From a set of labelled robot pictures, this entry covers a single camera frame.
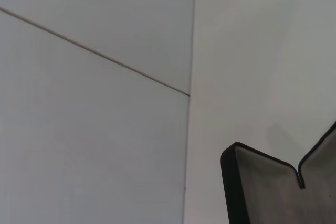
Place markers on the black glasses case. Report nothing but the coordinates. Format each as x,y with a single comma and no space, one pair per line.
262,195

